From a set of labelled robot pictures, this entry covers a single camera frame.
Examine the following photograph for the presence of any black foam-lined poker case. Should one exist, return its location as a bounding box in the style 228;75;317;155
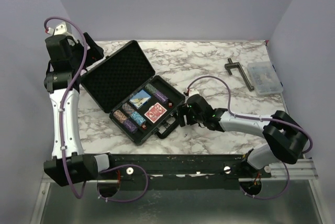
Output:
81;40;185;145

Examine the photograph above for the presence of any light blue poker chip stack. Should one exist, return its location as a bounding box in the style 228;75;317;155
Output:
130;111;146;127

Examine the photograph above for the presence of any purple grey poker chip stack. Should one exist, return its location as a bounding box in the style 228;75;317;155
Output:
154;91;169;104

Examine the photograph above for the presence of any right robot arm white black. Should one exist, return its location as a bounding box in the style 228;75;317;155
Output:
177;94;308;178

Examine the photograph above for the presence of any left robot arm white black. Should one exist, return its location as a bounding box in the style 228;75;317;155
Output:
43;32;116;186

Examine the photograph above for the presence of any red playing card deck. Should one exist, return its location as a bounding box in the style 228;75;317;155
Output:
144;103;167;123

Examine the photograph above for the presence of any blue playing card deck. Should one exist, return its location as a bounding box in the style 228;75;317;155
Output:
129;89;151;109

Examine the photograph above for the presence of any orange blue chip stack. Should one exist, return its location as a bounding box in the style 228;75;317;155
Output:
122;103;136;116

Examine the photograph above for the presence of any pink black chip stack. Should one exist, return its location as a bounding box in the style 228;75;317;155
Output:
113;110;128;124

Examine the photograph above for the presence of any purple chip stack in case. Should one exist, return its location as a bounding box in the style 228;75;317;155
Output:
122;119;138;133

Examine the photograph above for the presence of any clear plastic parts box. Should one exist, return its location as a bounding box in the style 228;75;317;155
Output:
247;61;283;97

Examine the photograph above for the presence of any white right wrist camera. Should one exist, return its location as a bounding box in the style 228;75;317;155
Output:
184;89;199;97

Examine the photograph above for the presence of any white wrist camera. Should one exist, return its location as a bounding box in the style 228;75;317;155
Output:
184;89;199;97
46;21;78;46

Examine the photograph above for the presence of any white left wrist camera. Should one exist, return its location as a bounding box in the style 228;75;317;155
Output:
46;21;78;46

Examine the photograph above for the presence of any dark metal handle bracket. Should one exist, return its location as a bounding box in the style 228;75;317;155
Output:
224;58;255;92

